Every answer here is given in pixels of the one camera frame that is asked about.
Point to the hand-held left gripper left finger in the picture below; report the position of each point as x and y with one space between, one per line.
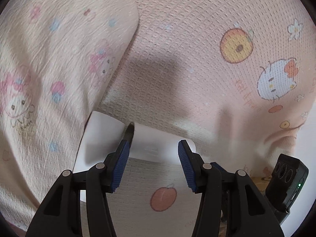
121 167

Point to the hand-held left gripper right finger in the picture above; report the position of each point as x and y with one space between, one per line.
187 167

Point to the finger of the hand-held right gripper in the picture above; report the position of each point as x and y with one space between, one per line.
217 166

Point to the cardboard box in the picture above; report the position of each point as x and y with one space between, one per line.
259 184

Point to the cat printed bed mat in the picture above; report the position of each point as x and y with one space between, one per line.
197 79

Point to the cream cartoon-print blanket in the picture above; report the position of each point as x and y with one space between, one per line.
49 66

